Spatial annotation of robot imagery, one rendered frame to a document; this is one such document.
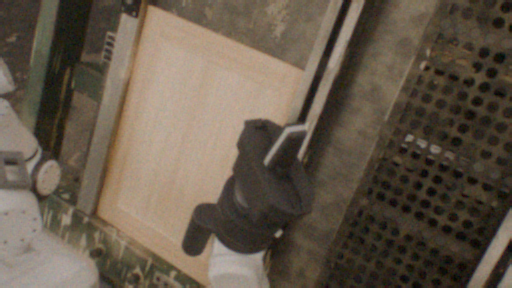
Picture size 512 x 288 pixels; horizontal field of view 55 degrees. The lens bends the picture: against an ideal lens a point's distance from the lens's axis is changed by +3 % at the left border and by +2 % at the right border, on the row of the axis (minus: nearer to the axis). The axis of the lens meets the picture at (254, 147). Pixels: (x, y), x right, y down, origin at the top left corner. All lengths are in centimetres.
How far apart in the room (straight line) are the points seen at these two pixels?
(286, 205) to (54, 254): 42
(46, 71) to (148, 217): 46
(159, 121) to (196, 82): 14
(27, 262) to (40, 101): 70
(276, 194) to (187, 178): 68
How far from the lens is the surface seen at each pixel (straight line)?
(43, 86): 141
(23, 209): 72
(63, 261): 80
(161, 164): 120
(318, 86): 96
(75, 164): 165
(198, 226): 62
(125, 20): 122
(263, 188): 50
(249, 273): 65
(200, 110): 112
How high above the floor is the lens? 199
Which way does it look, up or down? 49 degrees down
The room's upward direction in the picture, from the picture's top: straight up
